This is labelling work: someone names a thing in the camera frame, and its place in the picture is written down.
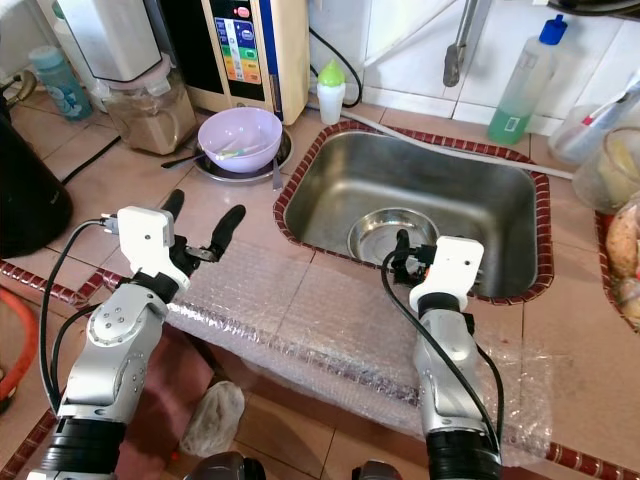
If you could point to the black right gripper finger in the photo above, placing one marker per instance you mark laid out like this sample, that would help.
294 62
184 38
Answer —
401 245

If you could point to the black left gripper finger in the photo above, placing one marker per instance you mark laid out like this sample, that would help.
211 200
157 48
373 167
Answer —
228 228
174 203

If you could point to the purple plastic bowl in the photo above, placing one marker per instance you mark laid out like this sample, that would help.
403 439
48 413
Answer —
240 135

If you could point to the large stainless steel bowl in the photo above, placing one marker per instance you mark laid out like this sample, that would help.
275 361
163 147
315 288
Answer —
270 170

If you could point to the stainless steel sink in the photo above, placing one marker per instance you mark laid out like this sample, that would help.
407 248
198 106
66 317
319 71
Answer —
420 175

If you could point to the clear bubble wrap sheet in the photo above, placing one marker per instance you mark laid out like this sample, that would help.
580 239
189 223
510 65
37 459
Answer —
310 320

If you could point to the maroon hanging cloth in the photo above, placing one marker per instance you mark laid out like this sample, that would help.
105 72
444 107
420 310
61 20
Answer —
170 400

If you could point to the white blender with glass jar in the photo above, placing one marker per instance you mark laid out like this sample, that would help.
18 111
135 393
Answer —
135 60

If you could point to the small blue plastic bottle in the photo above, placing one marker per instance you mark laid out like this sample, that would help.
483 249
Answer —
62 88

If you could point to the white bottle with green cap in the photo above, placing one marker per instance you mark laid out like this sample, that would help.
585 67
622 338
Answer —
330 98

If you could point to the beige water ionizer appliance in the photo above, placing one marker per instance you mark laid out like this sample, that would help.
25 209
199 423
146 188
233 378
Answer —
240 50

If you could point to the grey rag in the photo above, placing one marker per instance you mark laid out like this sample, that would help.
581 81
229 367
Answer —
213 420

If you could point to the orange plastic basin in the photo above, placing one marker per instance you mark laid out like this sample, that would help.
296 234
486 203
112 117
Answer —
28 345

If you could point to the green dish soap bottle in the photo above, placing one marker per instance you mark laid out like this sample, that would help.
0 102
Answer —
525 90

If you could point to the metal faucet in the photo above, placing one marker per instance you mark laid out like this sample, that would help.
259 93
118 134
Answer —
460 50

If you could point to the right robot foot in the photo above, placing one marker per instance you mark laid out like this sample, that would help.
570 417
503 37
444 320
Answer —
378 471

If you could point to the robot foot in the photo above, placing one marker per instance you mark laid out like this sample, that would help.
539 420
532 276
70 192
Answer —
378 471
230 468

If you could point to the clear plastic container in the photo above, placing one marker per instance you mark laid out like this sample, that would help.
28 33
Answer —
585 130

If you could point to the basket of food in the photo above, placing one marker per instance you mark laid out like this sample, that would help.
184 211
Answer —
625 260

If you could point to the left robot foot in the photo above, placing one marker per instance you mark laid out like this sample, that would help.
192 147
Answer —
230 468

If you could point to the clear plastic cup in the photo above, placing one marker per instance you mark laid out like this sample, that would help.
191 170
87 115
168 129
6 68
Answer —
622 170

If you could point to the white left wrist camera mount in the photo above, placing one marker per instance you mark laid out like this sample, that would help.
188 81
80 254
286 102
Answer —
145 240

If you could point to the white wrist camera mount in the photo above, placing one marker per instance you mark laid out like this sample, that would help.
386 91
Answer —
452 268
145 240

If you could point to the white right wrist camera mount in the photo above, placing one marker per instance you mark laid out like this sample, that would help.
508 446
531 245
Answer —
452 268

